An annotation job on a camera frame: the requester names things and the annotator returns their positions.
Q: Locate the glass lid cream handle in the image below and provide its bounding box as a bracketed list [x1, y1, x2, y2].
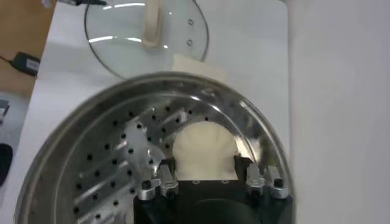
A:
[84, 0, 210, 80]

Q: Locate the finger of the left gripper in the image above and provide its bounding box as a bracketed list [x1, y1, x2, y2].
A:
[57, 0, 108, 7]

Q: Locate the black power adapter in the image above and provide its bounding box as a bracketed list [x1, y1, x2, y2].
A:
[10, 51, 41, 77]

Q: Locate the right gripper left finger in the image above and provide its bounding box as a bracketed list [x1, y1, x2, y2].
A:
[136, 157, 180, 201]

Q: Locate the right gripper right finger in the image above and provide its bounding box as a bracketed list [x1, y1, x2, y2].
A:
[233, 155, 289, 200]

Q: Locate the stainless steel steamer basket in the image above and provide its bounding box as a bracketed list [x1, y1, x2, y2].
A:
[13, 54, 296, 224]

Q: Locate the white steamed baozi bun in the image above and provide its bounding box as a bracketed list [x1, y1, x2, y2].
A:
[172, 121, 240, 181]

